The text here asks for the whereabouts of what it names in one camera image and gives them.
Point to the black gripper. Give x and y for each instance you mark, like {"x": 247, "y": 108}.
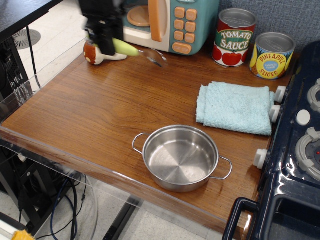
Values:
{"x": 104, "y": 22}

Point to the green handled metal spoon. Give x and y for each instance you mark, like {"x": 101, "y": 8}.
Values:
{"x": 151, "y": 54}

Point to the stainless steel pot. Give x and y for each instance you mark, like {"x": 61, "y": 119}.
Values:
{"x": 180, "y": 158}

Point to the plush mushroom toy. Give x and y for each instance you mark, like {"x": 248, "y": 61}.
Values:
{"x": 93, "y": 55}

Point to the teal toy microwave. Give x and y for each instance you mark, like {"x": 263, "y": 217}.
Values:
{"x": 174, "y": 26}

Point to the black desk at left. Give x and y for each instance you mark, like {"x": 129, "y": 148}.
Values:
{"x": 15, "y": 15}

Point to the clear acrylic table guard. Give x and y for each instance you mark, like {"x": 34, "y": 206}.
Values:
{"x": 85, "y": 117}

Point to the tomato sauce can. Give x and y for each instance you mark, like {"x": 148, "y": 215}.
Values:
{"x": 234, "y": 32}

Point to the light blue folded towel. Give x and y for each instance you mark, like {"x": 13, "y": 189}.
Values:
{"x": 235, "y": 107}

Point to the pineapple slices can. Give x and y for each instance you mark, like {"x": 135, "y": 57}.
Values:
{"x": 272, "y": 54}

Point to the black table leg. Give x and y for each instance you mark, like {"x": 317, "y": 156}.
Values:
{"x": 121, "y": 221}

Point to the dark blue toy stove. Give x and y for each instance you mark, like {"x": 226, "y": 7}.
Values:
{"x": 288, "y": 204}

